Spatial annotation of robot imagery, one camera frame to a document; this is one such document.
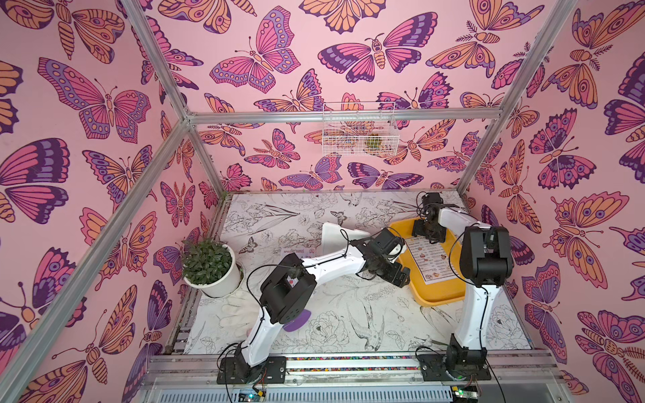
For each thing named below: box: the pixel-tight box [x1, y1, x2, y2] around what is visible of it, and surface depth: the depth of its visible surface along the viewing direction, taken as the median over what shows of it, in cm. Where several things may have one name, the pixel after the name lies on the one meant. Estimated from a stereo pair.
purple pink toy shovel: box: [282, 308, 312, 333], surface depth 84 cm
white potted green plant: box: [178, 235, 241, 299], surface depth 81 cm
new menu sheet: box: [403, 235, 458, 285], surface depth 99 cm
